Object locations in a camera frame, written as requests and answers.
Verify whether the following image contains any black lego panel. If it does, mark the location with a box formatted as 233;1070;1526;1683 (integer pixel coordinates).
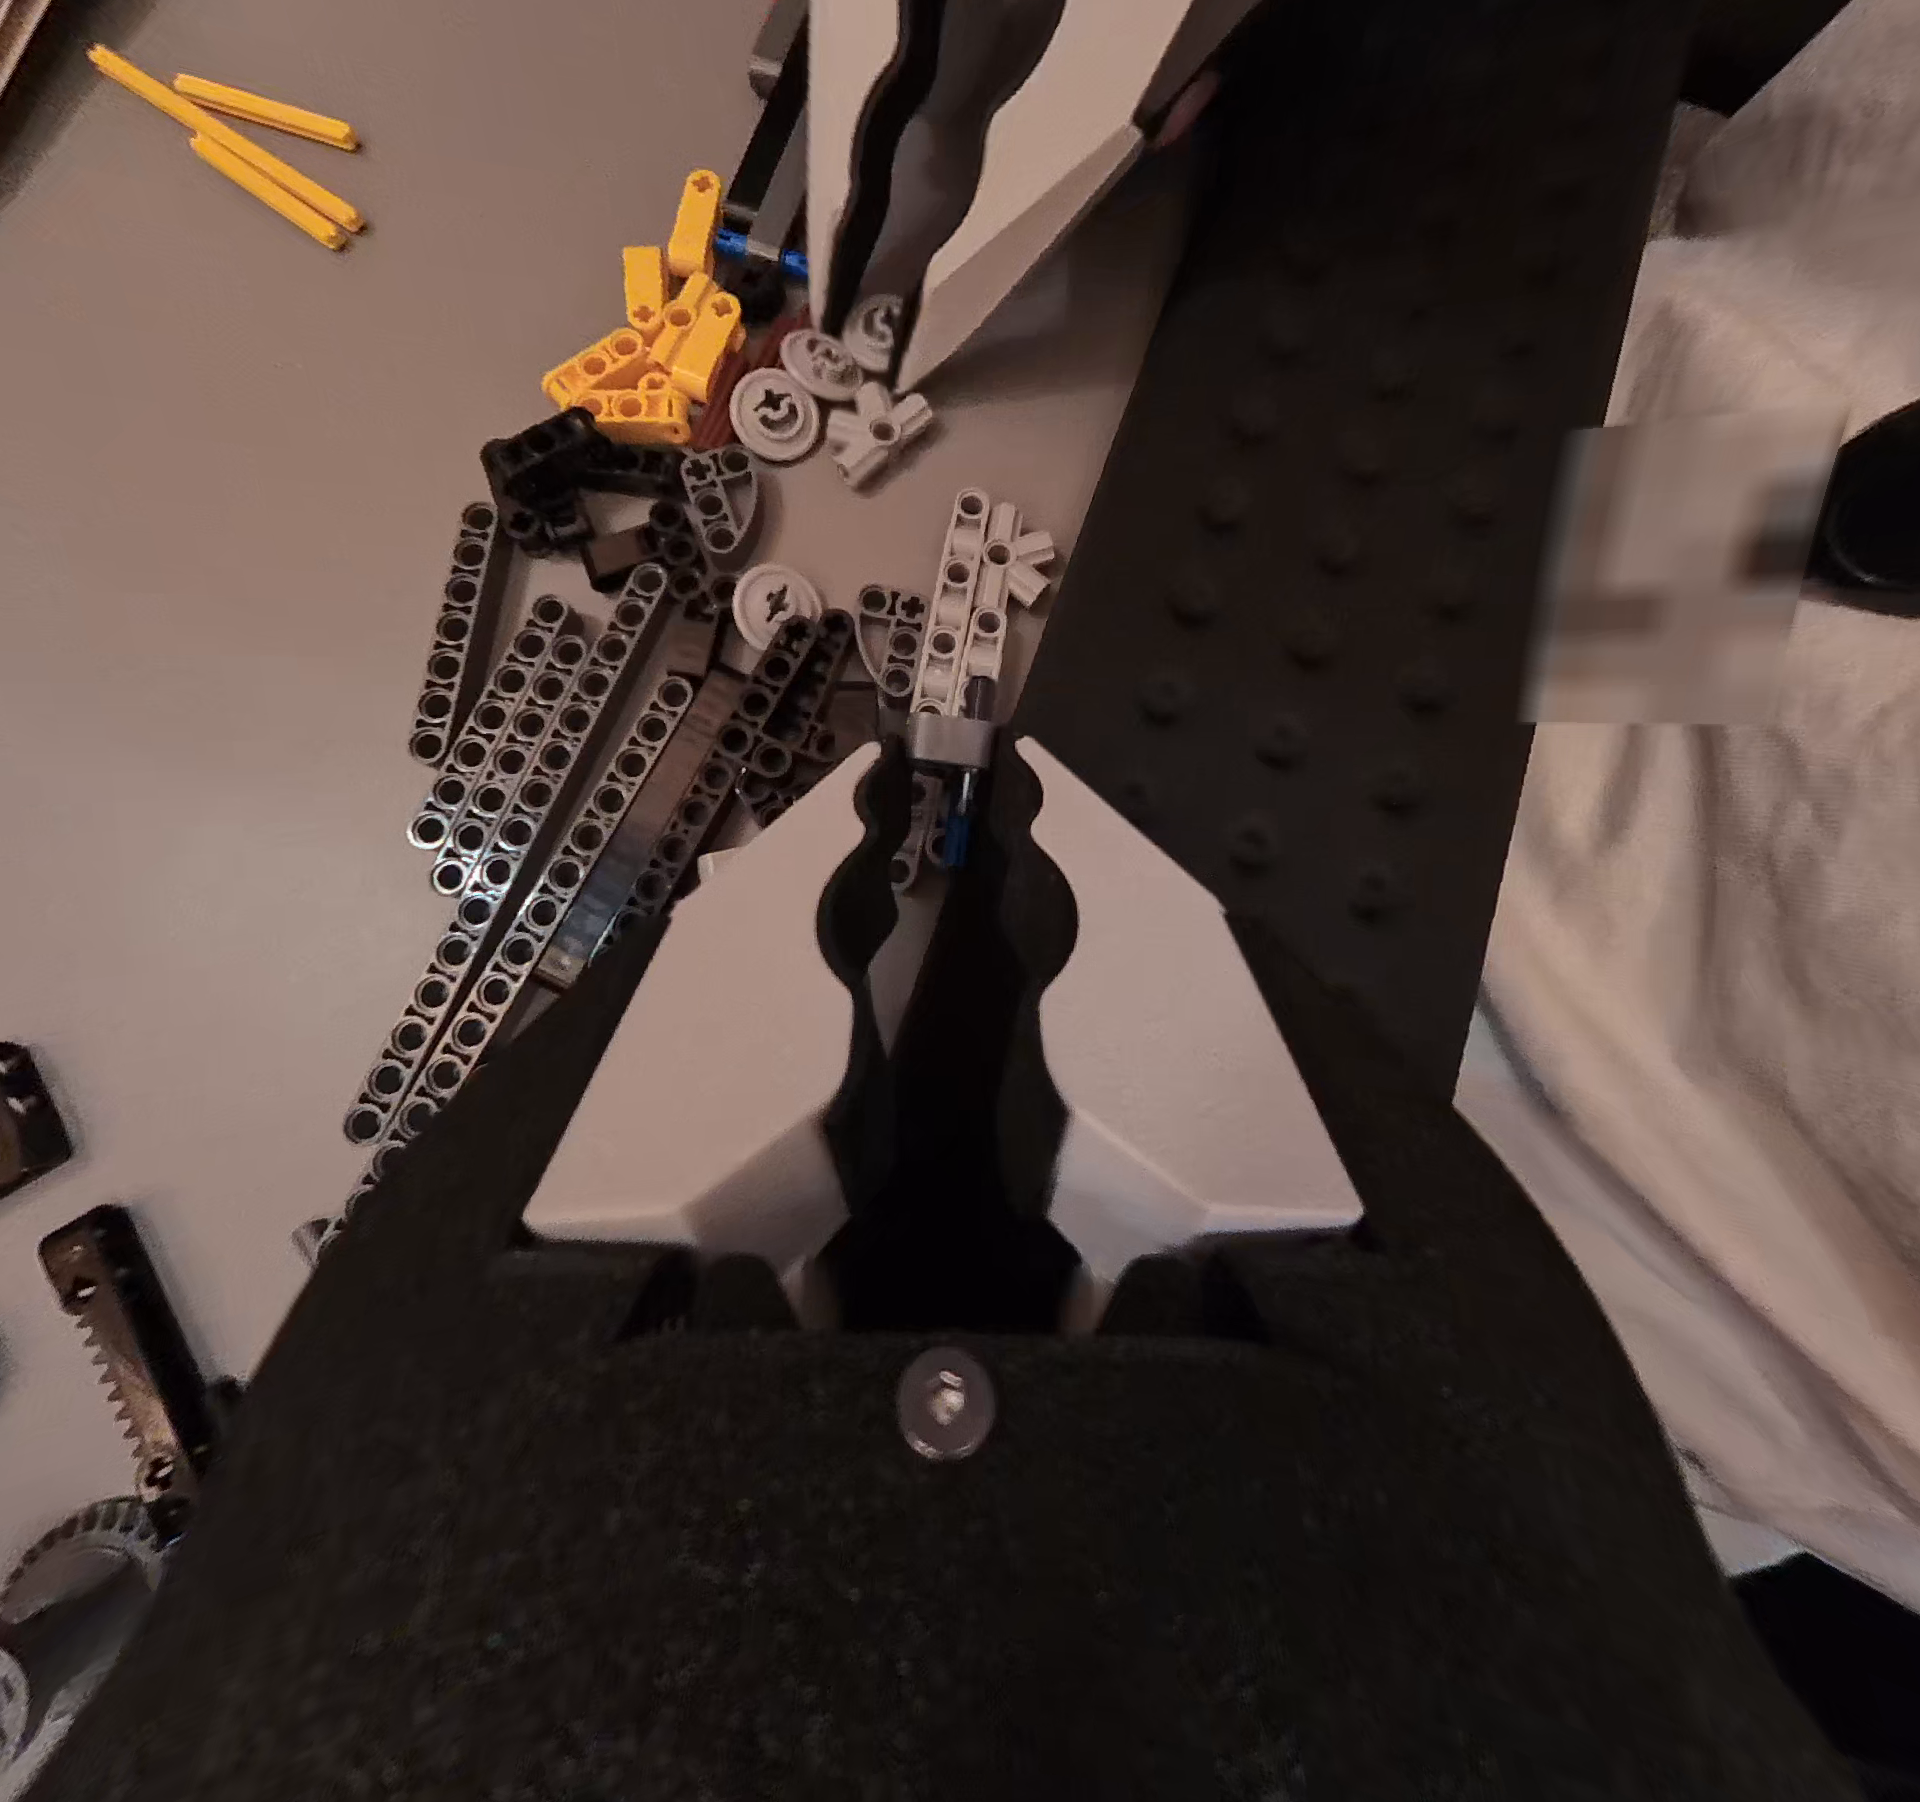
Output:
0;1042;77;1204

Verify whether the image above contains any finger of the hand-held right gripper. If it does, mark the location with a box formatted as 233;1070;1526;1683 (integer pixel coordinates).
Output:
804;0;963;322
898;0;1265;391

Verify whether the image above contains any cluster of small black lego pieces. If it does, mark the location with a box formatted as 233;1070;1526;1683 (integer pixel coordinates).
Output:
480;407;711;592

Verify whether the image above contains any cluster of yellow lego pieces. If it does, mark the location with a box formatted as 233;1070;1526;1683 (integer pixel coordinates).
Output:
85;41;747;450

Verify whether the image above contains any stack of long black lego beams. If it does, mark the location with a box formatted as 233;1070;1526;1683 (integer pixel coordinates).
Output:
294;502;860;1268

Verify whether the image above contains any light grey lego beam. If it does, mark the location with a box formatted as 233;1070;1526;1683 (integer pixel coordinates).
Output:
945;512;1014;724
906;487;995;721

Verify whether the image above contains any grey lego gear ring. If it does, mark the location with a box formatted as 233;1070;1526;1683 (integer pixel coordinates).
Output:
0;1495;200;1767

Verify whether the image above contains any dark grey curved lego plate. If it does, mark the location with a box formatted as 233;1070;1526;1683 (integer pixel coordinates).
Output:
855;584;936;708
681;446;765;554

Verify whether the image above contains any light grey lego hub connector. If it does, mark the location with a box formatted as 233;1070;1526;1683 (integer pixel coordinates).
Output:
983;512;1066;614
825;381;936;490

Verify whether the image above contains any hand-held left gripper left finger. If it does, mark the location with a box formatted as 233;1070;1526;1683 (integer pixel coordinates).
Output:
517;744;934;1326

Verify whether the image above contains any black lego gear rack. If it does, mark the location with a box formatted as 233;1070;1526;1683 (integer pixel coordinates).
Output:
37;1201;225;1502

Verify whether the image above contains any black perforated board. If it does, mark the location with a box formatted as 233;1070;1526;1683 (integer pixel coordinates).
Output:
1017;0;1727;1101

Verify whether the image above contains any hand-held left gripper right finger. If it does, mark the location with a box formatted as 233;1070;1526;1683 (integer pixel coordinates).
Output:
983;734;1367;1326

